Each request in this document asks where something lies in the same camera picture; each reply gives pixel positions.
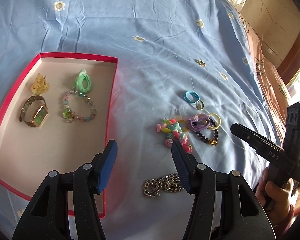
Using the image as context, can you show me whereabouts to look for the pink cartoon hair clip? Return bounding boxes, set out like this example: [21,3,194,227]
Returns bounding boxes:
[179,135,192,153]

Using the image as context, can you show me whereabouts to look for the person's right hand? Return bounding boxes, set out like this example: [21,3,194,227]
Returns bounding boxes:
[255,167,291,225]

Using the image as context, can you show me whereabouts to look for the pink patterned blanket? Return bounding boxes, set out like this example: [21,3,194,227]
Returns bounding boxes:
[239,14,290,142]

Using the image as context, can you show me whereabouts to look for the pastel crystal bead bracelet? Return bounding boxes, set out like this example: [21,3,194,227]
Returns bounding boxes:
[61,89,97,124]

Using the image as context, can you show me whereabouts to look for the red shallow jewelry box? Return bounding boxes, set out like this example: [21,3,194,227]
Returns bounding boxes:
[0,53,118,224]

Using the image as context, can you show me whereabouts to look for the light blue floral bedsheet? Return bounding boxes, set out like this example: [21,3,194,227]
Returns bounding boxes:
[0,0,279,239]

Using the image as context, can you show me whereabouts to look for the gold watch green face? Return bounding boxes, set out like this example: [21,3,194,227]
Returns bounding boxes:
[19,95,49,128]

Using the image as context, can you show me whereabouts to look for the purple hair tie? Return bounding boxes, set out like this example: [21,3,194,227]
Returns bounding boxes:
[185,113,212,132]

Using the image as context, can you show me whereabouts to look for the blue hair tie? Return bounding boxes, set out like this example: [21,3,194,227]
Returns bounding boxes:
[183,90,201,105]

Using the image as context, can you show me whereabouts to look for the pale yellow bangle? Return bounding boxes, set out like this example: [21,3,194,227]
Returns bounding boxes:
[208,113,221,131]

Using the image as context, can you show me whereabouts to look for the black bead bracelet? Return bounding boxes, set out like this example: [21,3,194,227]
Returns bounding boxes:
[196,114,220,146]

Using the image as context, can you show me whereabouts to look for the colorful candy bead bracelet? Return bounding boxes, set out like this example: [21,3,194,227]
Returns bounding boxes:
[155,118,190,148]

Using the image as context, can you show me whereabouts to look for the green hair tie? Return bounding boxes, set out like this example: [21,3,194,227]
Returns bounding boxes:
[72,69,93,93]

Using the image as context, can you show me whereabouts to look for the silver chain necklace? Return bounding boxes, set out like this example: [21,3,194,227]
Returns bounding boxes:
[142,172,186,197]

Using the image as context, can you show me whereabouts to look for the yellow hair clip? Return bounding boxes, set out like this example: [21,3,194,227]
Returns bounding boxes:
[31,73,50,95]

